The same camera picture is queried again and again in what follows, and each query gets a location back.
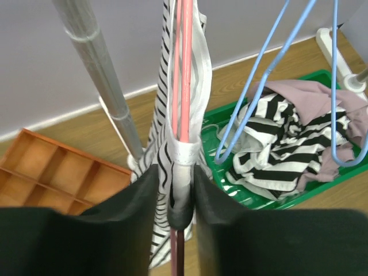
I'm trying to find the wide striped garment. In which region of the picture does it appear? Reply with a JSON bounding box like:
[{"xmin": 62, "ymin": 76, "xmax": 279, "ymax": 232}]
[{"xmin": 215, "ymin": 91, "xmax": 354, "ymax": 201}]

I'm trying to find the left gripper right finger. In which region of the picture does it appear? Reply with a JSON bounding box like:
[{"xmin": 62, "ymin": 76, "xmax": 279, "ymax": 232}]
[{"xmin": 194, "ymin": 166, "xmax": 367, "ymax": 276}]

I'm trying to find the pink wire hanger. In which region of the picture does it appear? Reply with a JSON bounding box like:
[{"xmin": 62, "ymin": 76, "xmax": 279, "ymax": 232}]
[{"xmin": 169, "ymin": 0, "xmax": 197, "ymax": 276}]

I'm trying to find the metal rack pole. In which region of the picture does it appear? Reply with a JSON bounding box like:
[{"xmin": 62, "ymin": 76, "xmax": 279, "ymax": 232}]
[
  {"xmin": 343, "ymin": 68, "xmax": 367, "ymax": 93},
  {"xmin": 52, "ymin": 1, "xmax": 143, "ymax": 160}
]

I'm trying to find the orange compartment tray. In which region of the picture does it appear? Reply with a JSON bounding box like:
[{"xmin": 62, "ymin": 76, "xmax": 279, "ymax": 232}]
[{"xmin": 1, "ymin": 129, "xmax": 131, "ymax": 215}]

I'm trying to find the left metal rack pole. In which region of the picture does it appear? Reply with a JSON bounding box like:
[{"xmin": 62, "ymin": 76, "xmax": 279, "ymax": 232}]
[{"xmin": 52, "ymin": 1, "xmax": 143, "ymax": 160}]

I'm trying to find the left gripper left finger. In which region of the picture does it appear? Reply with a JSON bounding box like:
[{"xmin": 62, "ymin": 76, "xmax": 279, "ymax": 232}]
[{"xmin": 1, "ymin": 165, "xmax": 159, "ymax": 275}]

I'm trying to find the mauve pink garment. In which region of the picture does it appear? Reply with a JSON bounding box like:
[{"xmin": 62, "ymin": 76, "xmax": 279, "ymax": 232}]
[{"xmin": 262, "ymin": 79, "xmax": 367, "ymax": 191}]

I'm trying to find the left blue wire hanger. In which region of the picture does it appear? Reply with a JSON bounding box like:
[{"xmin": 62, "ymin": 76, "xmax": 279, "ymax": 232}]
[{"xmin": 214, "ymin": 0, "xmax": 317, "ymax": 164}]

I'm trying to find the thin striped tank top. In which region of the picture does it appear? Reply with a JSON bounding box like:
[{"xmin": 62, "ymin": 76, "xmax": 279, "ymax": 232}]
[{"xmin": 131, "ymin": 1, "xmax": 213, "ymax": 269}]

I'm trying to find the green plastic bin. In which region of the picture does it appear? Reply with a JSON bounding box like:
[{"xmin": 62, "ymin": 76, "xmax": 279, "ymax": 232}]
[{"xmin": 202, "ymin": 70, "xmax": 367, "ymax": 209}]

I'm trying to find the right metal rack pole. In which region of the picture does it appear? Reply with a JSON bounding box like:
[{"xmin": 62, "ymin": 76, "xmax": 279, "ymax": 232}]
[{"xmin": 343, "ymin": 68, "xmax": 367, "ymax": 93}]

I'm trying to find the right white rack foot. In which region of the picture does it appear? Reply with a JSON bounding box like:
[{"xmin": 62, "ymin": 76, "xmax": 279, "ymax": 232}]
[{"xmin": 316, "ymin": 28, "xmax": 367, "ymax": 101}]

